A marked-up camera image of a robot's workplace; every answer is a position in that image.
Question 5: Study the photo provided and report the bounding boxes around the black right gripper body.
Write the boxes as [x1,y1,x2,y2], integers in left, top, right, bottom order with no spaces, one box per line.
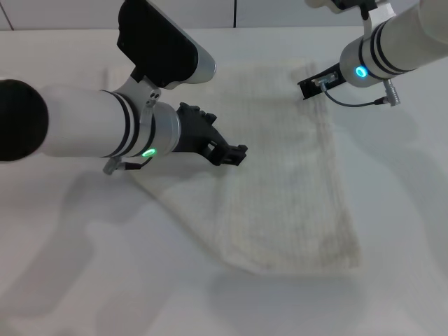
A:
[314,62,346,91]

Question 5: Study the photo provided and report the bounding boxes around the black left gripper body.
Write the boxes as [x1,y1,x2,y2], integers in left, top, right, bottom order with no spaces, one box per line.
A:
[173,101,227,155]

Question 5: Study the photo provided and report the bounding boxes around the white ribbed towel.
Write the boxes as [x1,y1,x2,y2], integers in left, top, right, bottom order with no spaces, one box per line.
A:
[103,57,362,279]

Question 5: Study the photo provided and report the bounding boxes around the right arm cable with connector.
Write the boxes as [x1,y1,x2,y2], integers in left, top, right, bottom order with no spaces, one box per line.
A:
[312,72,403,108]

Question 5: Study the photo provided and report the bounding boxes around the arm cable with connector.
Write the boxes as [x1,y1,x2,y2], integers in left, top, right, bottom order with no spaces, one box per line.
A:
[312,72,403,108]
[103,155,155,176]

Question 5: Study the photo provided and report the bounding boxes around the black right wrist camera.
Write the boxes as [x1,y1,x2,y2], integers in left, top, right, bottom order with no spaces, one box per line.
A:
[304,0,396,17]

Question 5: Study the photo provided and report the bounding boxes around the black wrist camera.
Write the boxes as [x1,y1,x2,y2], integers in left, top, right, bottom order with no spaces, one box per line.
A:
[304,0,396,17]
[116,0,216,90]

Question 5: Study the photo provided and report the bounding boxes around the left arm cable with connector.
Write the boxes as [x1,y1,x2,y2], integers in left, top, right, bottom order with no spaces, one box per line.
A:
[103,155,155,176]

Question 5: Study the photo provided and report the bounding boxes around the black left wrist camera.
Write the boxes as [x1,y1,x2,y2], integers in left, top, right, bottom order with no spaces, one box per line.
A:
[116,0,216,90]

